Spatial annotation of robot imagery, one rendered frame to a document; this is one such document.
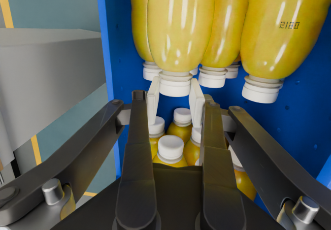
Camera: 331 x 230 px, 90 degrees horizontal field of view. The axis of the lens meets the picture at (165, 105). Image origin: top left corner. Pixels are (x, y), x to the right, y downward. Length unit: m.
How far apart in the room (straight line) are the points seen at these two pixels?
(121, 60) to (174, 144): 0.15
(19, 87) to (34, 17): 1.08
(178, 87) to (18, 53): 0.51
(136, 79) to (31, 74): 0.42
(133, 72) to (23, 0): 1.47
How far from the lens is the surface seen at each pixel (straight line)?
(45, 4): 1.61
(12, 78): 0.61
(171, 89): 0.19
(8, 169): 2.40
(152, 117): 0.15
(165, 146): 0.25
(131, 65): 0.28
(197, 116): 0.15
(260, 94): 0.22
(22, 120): 0.66
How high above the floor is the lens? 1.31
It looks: 65 degrees down
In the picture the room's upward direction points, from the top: 173 degrees counter-clockwise
